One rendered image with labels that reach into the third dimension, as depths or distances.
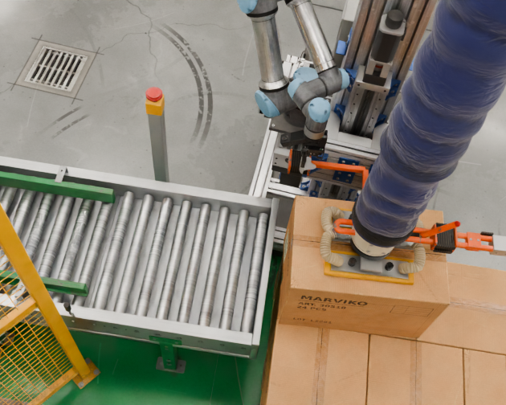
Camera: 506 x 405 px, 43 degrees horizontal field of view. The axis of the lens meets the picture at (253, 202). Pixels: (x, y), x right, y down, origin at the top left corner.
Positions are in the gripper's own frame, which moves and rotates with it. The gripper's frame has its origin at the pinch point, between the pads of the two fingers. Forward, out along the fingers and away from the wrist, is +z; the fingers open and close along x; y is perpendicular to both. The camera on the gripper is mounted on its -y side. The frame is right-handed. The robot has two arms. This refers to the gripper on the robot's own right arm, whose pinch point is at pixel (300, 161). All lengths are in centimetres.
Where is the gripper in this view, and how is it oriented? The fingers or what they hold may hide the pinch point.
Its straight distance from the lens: 250.0
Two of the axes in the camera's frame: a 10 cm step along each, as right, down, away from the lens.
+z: -0.7, 5.0, 8.6
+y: 9.9, 1.1, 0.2
